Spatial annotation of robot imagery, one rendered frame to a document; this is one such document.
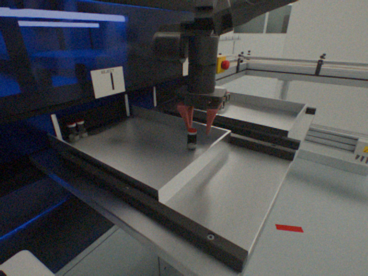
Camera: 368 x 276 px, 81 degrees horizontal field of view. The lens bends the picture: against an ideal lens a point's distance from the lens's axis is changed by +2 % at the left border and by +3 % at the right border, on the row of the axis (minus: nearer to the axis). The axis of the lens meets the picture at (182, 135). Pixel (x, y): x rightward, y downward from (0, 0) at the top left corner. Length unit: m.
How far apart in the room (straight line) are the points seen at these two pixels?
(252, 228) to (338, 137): 1.39
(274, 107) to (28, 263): 0.76
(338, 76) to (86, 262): 1.49
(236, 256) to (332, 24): 2.01
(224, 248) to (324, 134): 1.46
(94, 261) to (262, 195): 0.53
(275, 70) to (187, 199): 1.34
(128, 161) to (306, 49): 1.92
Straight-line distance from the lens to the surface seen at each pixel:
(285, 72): 1.59
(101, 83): 0.53
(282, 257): 1.47
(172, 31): 0.47
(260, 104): 0.84
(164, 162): 0.45
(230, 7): 0.45
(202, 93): 0.43
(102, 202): 0.38
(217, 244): 0.29
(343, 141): 1.69
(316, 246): 1.61
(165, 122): 0.62
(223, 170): 0.43
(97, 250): 0.74
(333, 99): 2.22
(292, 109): 0.82
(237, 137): 0.52
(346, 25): 2.16
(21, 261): 0.46
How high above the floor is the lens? 1.13
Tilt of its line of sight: 26 degrees down
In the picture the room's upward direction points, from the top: straight up
